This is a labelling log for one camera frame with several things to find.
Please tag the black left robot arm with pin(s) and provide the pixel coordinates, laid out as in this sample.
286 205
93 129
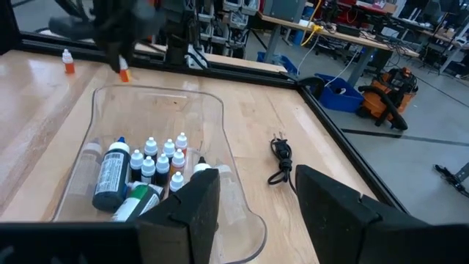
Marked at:
176 44

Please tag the orange black shop vacuum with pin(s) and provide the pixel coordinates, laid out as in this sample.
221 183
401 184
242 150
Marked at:
388 95

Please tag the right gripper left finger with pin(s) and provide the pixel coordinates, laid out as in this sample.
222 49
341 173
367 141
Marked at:
176 227

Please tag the black floor stand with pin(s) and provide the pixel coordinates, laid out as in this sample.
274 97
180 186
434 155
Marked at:
452 179

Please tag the large green-capped food coloring bottle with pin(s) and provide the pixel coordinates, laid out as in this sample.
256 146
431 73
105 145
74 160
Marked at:
137 199

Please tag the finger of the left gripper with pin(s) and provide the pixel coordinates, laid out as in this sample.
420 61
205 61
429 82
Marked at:
113 55

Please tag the wooden workbench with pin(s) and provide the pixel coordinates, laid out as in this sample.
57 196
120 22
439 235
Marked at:
348 36

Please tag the large blue-capped food coloring bottle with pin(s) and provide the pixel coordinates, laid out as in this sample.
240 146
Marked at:
110 176

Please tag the small blue food coloring bottle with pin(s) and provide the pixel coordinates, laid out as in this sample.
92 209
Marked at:
162 165

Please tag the clear plastic bin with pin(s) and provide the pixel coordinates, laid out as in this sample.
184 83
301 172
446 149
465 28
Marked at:
154 110

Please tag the blue storage bin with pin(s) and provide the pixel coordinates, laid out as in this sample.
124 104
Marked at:
278 60
340 99

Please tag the small dark food coloring bottle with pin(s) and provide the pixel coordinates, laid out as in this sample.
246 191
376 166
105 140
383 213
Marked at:
148 168

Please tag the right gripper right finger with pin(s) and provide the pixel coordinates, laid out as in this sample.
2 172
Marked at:
337 227

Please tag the large black-capped food coloring bottle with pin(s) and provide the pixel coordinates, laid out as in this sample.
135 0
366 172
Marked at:
201 168

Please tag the small orange food coloring bottle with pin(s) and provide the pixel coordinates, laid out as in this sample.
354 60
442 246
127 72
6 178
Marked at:
68 66
178 159
124 73
181 140

